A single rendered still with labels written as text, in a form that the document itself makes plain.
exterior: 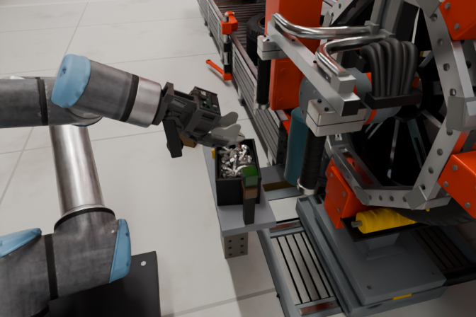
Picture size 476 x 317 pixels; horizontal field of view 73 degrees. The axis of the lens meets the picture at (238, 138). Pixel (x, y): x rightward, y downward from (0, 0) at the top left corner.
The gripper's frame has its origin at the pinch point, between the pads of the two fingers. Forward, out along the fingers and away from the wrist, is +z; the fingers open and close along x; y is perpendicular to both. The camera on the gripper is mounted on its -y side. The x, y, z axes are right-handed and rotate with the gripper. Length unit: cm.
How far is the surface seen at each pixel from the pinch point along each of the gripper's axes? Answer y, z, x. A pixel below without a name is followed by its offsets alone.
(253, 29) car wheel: -32, 63, 153
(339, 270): -38, 65, -11
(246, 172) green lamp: -11.8, 9.9, 1.5
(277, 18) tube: 20.5, 3.4, 22.9
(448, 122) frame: 30.0, 21.3, -15.7
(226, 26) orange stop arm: -44, 50, 166
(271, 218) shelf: -25.7, 27.3, -2.0
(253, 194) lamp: -16.7, 14.8, -1.2
